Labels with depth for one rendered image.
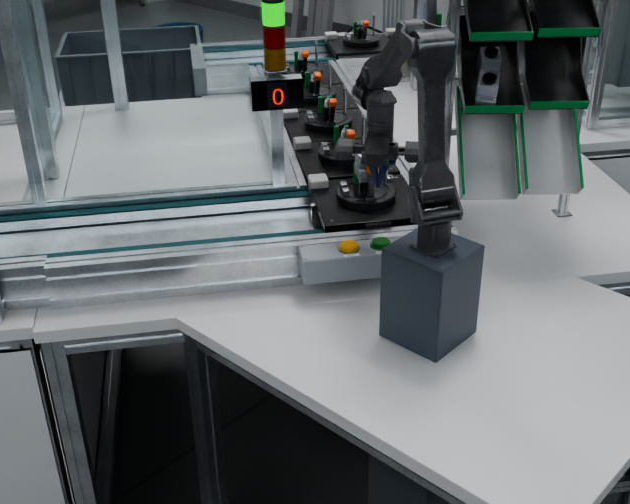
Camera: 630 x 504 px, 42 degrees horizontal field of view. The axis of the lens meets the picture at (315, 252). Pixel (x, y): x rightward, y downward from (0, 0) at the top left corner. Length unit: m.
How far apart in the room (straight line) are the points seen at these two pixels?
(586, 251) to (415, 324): 0.60
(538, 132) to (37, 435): 1.34
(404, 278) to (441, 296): 0.08
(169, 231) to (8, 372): 0.47
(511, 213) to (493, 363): 0.65
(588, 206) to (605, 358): 0.67
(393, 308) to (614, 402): 0.43
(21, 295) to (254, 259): 0.50
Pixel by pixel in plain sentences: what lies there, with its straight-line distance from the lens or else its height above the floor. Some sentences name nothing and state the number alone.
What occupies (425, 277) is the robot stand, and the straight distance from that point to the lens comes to 1.50.
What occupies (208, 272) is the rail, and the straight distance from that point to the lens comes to 1.77.
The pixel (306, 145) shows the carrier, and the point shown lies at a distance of 2.22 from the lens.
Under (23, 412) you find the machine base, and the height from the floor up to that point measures 0.64.
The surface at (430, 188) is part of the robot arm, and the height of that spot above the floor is 1.18.
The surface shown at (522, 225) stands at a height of 0.86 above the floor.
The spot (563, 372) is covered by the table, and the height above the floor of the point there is 0.86.
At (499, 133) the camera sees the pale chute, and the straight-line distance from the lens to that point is 1.98.
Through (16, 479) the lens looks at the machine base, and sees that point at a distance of 2.05.
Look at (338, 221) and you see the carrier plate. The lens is 1.83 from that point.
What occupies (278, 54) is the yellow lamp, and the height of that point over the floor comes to 1.30.
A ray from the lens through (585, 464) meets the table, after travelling 1.43.
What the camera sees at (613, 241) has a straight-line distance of 2.08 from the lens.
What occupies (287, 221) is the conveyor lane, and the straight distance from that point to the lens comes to 1.95.
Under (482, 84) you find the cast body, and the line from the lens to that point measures 1.83.
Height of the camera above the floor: 1.81
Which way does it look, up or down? 29 degrees down
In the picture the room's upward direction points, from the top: 1 degrees counter-clockwise
